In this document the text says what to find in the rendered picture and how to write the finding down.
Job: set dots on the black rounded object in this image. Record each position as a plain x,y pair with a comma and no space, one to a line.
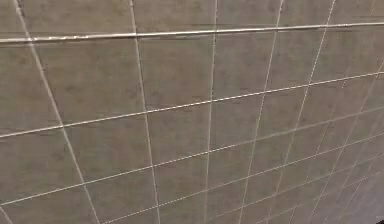
381,221

